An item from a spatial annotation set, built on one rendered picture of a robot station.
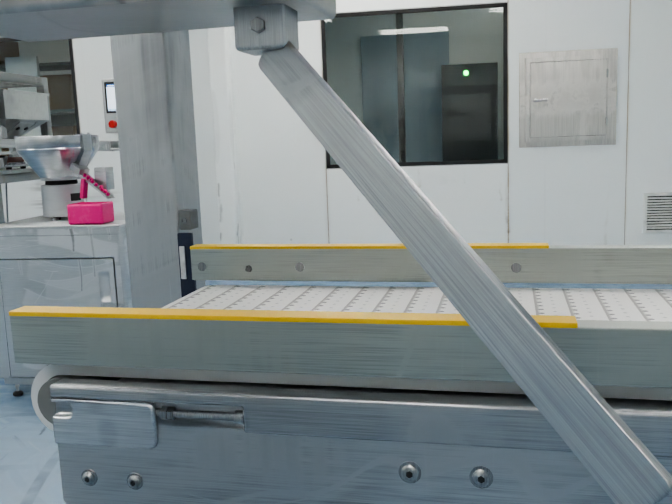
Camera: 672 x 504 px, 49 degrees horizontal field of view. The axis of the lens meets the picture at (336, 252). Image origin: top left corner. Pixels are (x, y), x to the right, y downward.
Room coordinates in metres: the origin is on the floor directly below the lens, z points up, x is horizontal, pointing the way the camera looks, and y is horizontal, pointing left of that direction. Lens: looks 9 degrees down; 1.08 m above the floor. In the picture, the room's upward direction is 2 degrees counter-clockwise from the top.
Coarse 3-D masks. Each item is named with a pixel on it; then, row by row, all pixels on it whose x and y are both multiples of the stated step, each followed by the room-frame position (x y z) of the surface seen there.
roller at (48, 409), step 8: (56, 376) 0.46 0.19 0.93; (64, 376) 0.46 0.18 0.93; (72, 376) 0.46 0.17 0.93; (80, 376) 0.46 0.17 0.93; (88, 376) 0.47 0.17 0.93; (96, 376) 0.47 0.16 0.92; (48, 384) 0.45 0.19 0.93; (40, 392) 0.46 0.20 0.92; (48, 392) 0.45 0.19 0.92; (40, 400) 0.46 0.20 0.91; (48, 400) 0.45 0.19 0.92; (40, 408) 0.46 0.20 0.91; (48, 408) 0.45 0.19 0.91; (48, 416) 0.45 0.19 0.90
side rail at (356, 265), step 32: (192, 256) 0.71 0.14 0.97; (224, 256) 0.70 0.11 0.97; (256, 256) 0.69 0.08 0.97; (288, 256) 0.69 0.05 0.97; (320, 256) 0.68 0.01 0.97; (352, 256) 0.67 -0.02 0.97; (384, 256) 0.67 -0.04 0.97; (480, 256) 0.65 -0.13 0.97; (512, 256) 0.64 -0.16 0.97; (544, 256) 0.63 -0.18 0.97; (576, 256) 0.63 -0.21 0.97; (608, 256) 0.62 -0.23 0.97; (640, 256) 0.61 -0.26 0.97
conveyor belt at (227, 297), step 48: (240, 288) 0.68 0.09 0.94; (288, 288) 0.67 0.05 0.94; (336, 288) 0.66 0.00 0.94; (384, 288) 0.66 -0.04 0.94; (432, 288) 0.65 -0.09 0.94; (528, 288) 0.63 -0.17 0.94; (576, 288) 0.62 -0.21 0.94; (336, 384) 0.42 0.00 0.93; (384, 384) 0.41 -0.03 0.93; (432, 384) 0.40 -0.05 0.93; (480, 384) 0.40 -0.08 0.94
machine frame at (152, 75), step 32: (160, 32) 0.73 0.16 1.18; (128, 64) 0.74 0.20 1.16; (160, 64) 0.73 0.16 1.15; (128, 96) 0.74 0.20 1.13; (160, 96) 0.73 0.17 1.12; (192, 96) 0.78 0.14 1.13; (128, 128) 0.74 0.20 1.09; (160, 128) 0.73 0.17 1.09; (192, 128) 0.78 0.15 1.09; (128, 160) 0.74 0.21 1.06; (160, 160) 0.73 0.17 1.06; (192, 160) 0.77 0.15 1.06; (128, 192) 0.74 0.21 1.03; (160, 192) 0.73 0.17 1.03; (192, 192) 0.77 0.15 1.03; (128, 224) 0.74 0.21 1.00; (160, 224) 0.73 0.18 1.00; (128, 256) 0.74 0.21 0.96; (160, 256) 0.74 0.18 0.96; (160, 288) 0.74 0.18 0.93
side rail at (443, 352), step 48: (48, 336) 0.44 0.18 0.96; (96, 336) 0.43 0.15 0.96; (144, 336) 0.43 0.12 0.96; (192, 336) 0.42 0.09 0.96; (240, 336) 0.41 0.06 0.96; (288, 336) 0.40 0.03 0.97; (336, 336) 0.40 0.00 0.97; (384, 336) 0.39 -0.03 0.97; (432, 336) 0.39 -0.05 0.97; (576, 336) 0.37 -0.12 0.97; (624, 336) 0.36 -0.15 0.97; (624, 384) 0.36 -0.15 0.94
